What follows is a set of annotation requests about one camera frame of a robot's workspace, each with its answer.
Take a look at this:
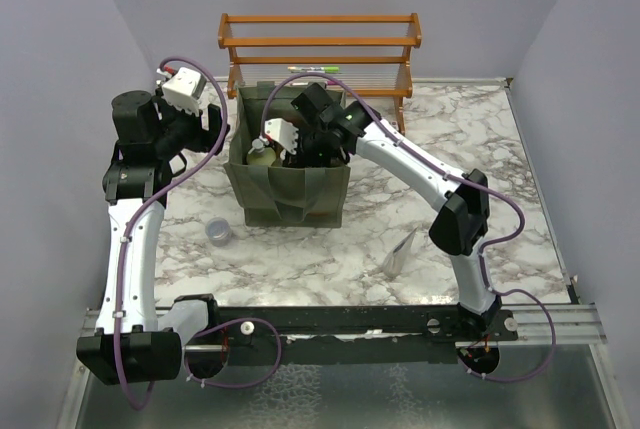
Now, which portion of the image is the wooden shelf rack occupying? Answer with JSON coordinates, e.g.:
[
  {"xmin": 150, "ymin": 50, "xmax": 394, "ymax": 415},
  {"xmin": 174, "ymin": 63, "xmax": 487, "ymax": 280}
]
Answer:
[{"xmin": 217, "ymin": 12, "xmax": 422, "ymax": 133}]

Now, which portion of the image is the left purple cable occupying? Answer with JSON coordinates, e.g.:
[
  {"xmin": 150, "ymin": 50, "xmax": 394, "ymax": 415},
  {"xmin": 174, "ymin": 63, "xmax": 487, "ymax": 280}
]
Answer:
[{"xmin": 113, "ymin": 56, "xmax": 284, "ymax": 411}]

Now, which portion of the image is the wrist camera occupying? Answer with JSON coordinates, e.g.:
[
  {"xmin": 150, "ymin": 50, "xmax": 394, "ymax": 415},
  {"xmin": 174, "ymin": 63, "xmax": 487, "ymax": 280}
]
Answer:
[
  {"xmin": 156, "ymin": 67, "xmax": 206, "ymax": 116},
  {"xmin": 263, "ymin": 118, "xmax": 299, "ymax": 155}
]

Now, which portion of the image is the green lotion pump bottle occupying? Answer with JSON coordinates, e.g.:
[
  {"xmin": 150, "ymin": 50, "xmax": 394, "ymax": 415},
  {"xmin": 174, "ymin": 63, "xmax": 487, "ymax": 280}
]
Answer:
[{"xmin": 246, "ymin": 138, "xmax": 277, "ymax": 166}]

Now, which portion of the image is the green canvas bag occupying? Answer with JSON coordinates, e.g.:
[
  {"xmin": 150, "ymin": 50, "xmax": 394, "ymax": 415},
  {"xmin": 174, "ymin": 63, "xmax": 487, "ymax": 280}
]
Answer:
[{"xmin": 224, "ymin": 81, "xmax": 351, "ymax": 228}]

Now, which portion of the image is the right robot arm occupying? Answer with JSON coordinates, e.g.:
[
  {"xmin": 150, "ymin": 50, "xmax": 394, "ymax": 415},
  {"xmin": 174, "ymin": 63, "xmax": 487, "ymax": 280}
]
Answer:
[{"xmin": 291, "ymin": 83, "xmax": 501, "ymax": 340}]

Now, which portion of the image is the purple cable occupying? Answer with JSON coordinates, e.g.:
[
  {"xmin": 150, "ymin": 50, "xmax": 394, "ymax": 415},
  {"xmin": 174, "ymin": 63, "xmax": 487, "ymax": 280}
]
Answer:
[
  {"xmin": 262, "ymin": 72, "xmax": 559, "ymax": 384},
  {"xmin": 113, "ymin": 56, "xmax": 284, "ymax": 411}
]

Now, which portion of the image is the green marker pen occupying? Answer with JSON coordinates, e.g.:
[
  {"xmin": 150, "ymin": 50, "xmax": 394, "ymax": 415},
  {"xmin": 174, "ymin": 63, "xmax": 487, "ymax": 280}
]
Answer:
[{"xmin": 287, "ymin": 66, "xmax": 340, "ymax": 74}]

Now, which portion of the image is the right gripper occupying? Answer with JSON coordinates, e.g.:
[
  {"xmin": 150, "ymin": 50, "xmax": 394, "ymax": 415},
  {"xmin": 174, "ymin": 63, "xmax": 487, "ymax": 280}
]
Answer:
[{"xmin": 282, "ymin": 125, "xmax": 333, "ymax": 182}]

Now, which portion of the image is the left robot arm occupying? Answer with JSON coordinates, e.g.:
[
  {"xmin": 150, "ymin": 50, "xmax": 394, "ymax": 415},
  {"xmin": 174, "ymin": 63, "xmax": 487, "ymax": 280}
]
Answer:
[{"xmin": 76, "ymin": 90, "xmax": 228, "ymax": 385}]

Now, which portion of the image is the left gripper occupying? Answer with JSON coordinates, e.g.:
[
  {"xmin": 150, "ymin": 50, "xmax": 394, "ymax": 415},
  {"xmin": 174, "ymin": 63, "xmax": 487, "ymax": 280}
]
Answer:
[{"xmin": 154, "ymin": 86, "xmax": 230, "ymax": 159}]

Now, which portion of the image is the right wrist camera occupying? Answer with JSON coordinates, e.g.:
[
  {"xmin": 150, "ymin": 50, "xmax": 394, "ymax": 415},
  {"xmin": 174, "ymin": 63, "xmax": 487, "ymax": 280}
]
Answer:
[{"xmin": 263, "ymin": 118, "xmax": 299, "ymax": 155}]

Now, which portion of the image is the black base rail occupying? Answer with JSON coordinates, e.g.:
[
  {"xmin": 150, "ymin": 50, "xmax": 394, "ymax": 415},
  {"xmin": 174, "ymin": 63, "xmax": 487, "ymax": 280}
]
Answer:
[{"xmin": 186, "ymin": 305, "xmax": 518, "ymax": 377}]

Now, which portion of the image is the silver foil pouch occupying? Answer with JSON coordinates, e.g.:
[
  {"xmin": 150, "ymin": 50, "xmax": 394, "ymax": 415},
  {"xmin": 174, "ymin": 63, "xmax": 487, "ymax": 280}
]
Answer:
[{"xmin": 381, "ymin": 228, "xmax": 417, "ymax": 280}]

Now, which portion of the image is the small blue cup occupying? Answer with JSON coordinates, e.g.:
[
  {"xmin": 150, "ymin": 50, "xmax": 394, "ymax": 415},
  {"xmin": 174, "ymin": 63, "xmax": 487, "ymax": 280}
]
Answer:
[{"xmin": 205, "ymin": 217, "xmax": 232, "ymax": 247}]

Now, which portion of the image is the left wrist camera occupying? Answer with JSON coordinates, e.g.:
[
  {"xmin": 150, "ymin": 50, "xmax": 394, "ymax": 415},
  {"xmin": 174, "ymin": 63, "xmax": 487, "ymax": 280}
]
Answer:
[{"xmin": 156, "ymin": 67, "xmax": 206, "ymax": 116}]

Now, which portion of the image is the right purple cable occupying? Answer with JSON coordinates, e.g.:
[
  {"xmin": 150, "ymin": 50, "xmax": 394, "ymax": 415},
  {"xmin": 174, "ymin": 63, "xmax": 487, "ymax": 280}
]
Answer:
[{"xmin": 262, "ymin": 72, "xmax": 559, "ymax": 384}]

